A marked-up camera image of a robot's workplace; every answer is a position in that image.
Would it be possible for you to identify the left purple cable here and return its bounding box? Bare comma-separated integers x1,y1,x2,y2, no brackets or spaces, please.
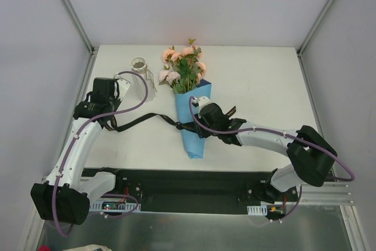
46,71,149,237

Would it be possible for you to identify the pink flower stem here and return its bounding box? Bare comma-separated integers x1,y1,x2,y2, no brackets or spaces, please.
158,38,207,94

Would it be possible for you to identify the blue wrapping paper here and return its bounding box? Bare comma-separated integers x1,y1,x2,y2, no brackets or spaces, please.
175,79,212,159

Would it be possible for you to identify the white cable duct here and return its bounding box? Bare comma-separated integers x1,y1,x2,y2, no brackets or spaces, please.
247,205,268,216
89,200,141,213

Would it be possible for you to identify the left aluminium frame post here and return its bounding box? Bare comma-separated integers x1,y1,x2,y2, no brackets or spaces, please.
60,0,95,55

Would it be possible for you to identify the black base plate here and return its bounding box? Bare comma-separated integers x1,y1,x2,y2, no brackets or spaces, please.
82,168,297,213

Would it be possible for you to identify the aluminium front rail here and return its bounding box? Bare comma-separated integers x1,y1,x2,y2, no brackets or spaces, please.
36,176,353,205

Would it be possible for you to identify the white ribbed vase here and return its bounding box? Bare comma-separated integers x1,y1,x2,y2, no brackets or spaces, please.
130,57,156,102

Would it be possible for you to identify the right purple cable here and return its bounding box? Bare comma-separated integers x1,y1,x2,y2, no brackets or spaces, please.
188,95,355,227

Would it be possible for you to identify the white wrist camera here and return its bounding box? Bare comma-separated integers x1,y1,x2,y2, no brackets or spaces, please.
191,96,210,111
113,74,130,101

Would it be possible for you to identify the purple cable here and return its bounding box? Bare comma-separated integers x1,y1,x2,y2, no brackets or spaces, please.
46,71,149,237
188,95,355,227

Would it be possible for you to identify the left white cable duct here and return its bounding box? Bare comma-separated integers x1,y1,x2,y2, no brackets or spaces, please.
89,200,141,213

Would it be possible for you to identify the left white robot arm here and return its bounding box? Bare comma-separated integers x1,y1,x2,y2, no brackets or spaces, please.
31,76,130,225

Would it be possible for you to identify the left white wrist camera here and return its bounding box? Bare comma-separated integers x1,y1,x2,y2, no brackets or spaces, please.
113,74,130,101

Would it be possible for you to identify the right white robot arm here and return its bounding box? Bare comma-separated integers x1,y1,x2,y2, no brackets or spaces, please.
191,96,337,202

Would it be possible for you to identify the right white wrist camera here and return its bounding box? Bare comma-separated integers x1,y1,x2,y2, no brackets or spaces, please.
191,96,210,111

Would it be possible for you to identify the right white cable duct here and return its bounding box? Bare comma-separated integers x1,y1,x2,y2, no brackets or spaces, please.
247,205,268,216

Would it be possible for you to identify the black gold-lettered ribbon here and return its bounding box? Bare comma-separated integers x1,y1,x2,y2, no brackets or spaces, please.
103,105,237,133

